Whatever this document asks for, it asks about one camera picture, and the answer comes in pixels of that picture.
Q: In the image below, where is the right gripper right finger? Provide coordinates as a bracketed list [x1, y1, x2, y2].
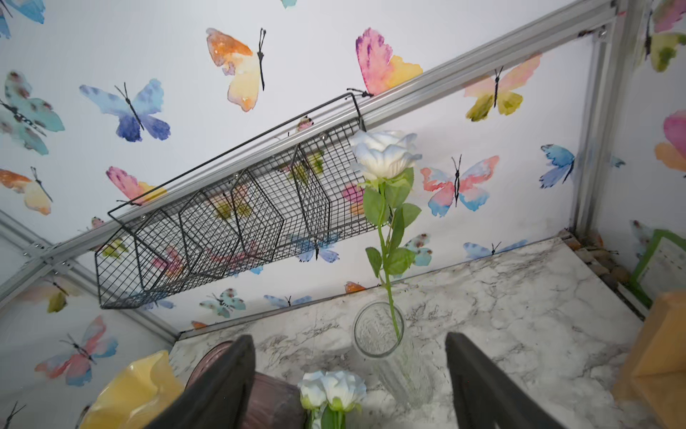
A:
[445, 332, 562, 429]

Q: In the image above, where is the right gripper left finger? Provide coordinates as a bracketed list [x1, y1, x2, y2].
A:
[146, 335, 255, 429]

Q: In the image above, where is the purple glass vase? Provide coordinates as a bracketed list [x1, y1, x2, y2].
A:
[184, 340, 307, 429]

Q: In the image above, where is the yellow ruffled vase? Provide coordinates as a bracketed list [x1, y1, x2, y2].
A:
[80, 350, 184, 429]

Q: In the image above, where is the white roses bunch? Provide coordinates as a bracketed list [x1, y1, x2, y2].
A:
[298, 371, 367, 429]

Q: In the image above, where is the clear glass vase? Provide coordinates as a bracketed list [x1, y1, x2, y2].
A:
[352, 301, 433, 409]

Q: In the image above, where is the black wire wall basket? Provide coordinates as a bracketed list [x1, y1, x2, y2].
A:
[95, 89, 372, 309]

